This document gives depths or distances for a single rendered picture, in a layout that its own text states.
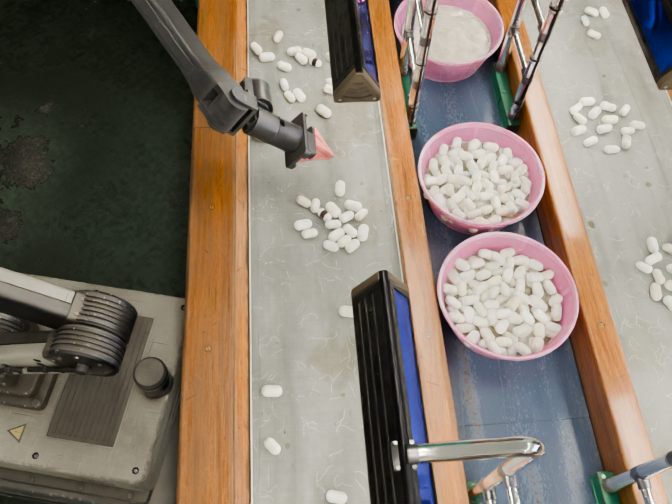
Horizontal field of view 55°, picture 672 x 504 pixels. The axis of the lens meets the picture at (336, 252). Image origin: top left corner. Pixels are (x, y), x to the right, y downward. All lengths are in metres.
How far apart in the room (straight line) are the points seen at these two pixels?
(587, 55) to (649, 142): 0.28
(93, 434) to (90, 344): 0.33
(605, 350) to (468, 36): 0.84
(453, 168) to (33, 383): 1.01
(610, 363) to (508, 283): 0.24
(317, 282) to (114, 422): 0.55
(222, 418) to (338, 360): 0.23
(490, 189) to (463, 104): 0.30
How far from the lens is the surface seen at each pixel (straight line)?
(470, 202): 1.38
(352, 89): 1.09
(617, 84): 1.71
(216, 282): 1.25
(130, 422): 1.49
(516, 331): 1.27
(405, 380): 0.81
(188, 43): 1.25
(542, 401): 1.31
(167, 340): 1.53
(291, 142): 1.27
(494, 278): 1.30
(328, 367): 1.19
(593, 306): 1.31
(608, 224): 1.45
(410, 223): 1.31
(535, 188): 1.44
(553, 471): 1.28
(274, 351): 1.21
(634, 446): 1.25
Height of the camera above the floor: 1.87
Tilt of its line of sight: 61 degrees down
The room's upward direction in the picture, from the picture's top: 3 degrees clockwise
